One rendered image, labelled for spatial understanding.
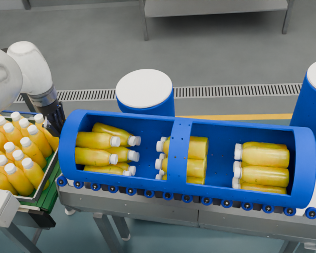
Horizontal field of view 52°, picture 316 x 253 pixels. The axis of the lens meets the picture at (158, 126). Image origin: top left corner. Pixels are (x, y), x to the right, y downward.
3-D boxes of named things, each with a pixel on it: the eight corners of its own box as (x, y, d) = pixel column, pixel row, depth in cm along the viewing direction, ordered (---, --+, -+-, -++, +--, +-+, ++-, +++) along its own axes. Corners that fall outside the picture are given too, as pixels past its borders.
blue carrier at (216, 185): (299, 223, 116) (322, 181, 95) (72, 193, 133) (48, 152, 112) (293, 157, 134) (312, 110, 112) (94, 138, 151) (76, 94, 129)
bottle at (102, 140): (82, 148, 133) (117, 151, 127) (72, 146, 127) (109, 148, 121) (84, 132, 134) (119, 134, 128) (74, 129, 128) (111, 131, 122)
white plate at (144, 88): (132, 64, 171) (133, 66, 172) (105, 98, 156) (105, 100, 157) (180, 75, 162) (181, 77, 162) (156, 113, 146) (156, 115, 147)
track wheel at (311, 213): (320, 209, 115) (318, 207, 117) (306, 207, 116) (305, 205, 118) (318, 221, 116) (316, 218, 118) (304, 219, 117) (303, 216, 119)
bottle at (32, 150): (30, 164, 151) (15, 143, 138) (42, 156, 153) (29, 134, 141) (37, 173, 147) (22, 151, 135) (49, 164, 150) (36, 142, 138)
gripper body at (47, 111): (40, 89, 113) (49, 108, 120) (29, 106, 108) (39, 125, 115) (59, 91, 112) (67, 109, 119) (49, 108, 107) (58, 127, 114)
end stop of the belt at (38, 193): (37, 201, 132) (34, 198, 129) (35, 201, 132) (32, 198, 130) (72, 127, 157) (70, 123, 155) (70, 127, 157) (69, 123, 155)
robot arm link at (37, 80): (52, 71, 110) (13, 83, 108) (35, 31, 98) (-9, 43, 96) (56, 91, 103) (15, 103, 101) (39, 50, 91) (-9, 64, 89)
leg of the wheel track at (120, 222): (129, 241, 215) (110, 194, 168) (121, 240, 216) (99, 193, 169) (131, 233, 219) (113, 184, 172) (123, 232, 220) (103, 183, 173)
